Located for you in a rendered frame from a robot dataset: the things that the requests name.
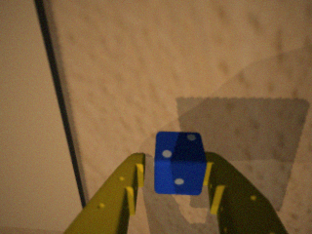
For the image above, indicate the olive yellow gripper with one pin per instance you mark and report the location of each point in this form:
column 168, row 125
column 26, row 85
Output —
column 240, row 207

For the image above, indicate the blue die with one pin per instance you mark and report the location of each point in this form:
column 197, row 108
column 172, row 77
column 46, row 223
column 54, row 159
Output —
column 179, row 164

